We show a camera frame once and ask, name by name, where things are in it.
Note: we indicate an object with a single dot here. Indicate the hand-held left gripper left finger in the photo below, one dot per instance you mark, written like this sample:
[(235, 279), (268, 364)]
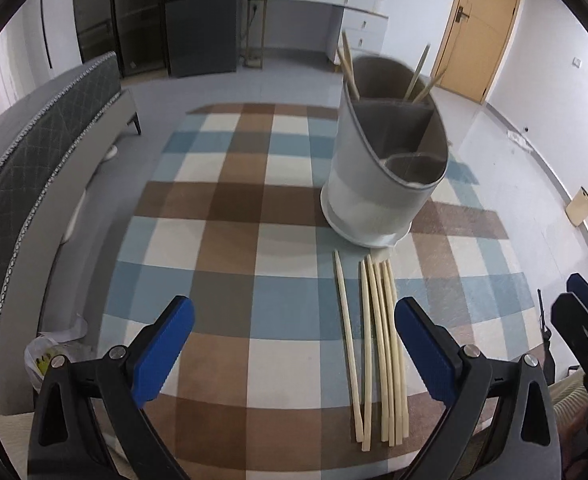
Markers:
[(166, 347)]

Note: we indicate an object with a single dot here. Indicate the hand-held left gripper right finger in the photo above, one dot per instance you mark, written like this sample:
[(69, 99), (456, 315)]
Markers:
[(424, 350)]

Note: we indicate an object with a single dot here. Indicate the bundle of wooden chopsticks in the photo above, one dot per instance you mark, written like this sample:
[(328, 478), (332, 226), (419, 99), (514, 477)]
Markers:
[(384, 385)]

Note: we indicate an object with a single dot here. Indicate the grey white utensil holder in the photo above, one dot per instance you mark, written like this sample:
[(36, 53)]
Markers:
[(364, 185)]

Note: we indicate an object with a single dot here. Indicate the wooden chopstick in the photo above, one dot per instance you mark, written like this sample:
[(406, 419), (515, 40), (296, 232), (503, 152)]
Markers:
[(341, 57), (418, 67), (345, 41), (431, 86)]

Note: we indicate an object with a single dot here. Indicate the person's right forearm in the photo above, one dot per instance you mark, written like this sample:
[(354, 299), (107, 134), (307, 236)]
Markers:
[(566, 395)]

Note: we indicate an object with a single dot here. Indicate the beige trash bin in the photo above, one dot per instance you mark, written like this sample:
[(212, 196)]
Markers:
[(580, 207)]

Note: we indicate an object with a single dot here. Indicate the white plastic bag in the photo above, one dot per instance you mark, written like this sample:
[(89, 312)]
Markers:
[(44, 355)]

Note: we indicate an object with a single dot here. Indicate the plaid tablecloth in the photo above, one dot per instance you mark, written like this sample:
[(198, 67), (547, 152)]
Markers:
[(234, 240)]

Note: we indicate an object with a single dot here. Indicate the white cloth scrap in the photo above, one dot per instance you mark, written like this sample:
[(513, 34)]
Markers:
[(519, 141)]

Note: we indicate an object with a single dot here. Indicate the dark quilted mattress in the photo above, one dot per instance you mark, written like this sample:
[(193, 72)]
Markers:
[(34, 135)]

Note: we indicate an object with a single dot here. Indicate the wooden door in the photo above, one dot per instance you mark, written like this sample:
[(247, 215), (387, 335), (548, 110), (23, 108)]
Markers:
[(479, 30)]

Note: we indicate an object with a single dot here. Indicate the white wardrobe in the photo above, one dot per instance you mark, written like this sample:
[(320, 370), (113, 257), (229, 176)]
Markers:
[(29, 50)]

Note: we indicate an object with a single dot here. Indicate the dark grey refrigerator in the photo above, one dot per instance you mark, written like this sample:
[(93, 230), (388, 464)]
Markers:
[(199, 20)]

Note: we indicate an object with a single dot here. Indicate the white dressing table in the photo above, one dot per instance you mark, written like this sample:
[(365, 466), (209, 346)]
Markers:
[(361, 25)]

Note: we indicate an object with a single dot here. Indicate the dark glass cabinet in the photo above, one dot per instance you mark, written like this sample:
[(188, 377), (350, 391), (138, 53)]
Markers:
[(119, 15)]

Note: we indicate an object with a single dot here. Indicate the grey bed frame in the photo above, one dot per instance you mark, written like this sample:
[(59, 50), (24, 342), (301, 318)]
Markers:
[(59, 195)]

